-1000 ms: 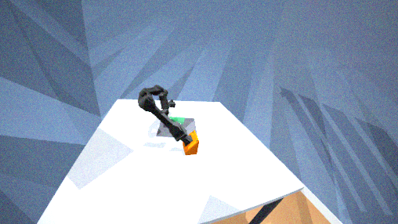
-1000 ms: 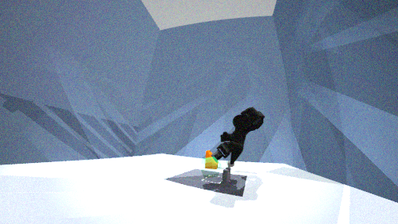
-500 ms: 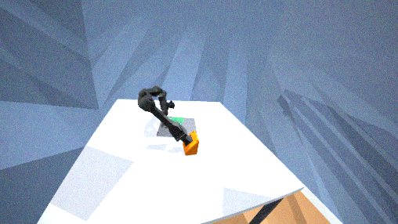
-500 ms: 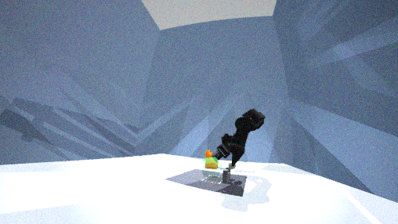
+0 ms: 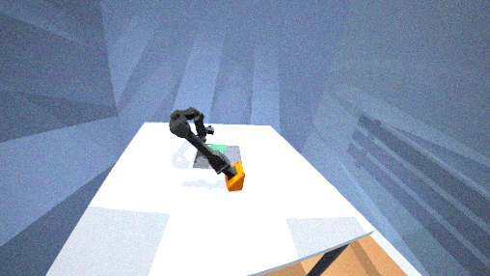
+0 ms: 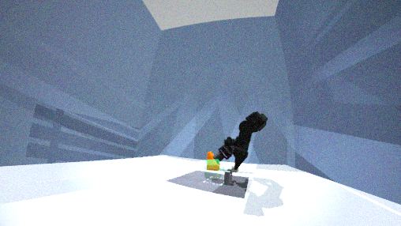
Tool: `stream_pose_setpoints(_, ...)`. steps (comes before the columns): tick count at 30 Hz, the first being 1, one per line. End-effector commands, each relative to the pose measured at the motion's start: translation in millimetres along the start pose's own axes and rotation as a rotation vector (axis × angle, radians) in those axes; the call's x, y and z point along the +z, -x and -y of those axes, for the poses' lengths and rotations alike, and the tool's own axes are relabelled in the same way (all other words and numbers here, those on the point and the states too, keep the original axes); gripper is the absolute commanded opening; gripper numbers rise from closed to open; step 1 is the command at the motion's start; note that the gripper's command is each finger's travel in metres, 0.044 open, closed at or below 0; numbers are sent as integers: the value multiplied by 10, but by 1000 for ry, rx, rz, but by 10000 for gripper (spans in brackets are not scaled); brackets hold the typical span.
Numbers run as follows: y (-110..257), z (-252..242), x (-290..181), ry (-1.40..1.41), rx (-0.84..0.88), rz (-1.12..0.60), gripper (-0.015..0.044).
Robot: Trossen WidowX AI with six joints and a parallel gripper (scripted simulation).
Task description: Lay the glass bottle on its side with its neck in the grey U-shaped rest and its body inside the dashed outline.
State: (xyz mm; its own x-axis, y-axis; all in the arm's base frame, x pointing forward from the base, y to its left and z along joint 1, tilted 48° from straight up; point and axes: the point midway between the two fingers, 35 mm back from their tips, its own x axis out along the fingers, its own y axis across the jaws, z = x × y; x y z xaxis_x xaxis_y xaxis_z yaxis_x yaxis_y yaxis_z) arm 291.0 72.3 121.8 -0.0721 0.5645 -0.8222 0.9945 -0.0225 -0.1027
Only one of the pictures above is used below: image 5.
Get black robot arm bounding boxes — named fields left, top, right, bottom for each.
left=169, top=107, right=237, bottom=180

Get dark grey mat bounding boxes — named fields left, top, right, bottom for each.
left=192, top=145, right=243, bottom=170

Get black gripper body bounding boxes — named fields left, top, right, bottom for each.
left=196, top=125, right=206, bottom=143

